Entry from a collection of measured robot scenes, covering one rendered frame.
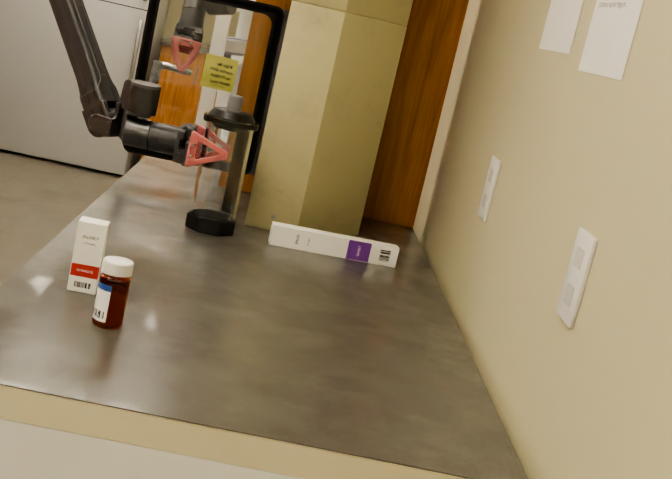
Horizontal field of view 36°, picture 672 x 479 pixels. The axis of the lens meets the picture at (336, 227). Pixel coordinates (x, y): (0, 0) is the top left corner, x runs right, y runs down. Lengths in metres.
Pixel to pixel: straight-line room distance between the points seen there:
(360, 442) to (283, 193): 1.01
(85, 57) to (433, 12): 0.85
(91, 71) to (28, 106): 5.19
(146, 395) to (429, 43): 1.48
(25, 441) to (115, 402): 0.11
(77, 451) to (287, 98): 1.10
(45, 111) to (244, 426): 6.15
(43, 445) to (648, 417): 0.64
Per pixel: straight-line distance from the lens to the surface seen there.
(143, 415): 1.17
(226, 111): 1.98
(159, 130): 2.01
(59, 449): 1.20
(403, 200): 2.53
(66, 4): 2.13
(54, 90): 7.22
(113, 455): 1.19
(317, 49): 2.11
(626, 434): 1.07
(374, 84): 2.21
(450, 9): 2.50
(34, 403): 1.19
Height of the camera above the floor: 1.41
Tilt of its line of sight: 11 degrees down
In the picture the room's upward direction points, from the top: 13 degrees clockwise
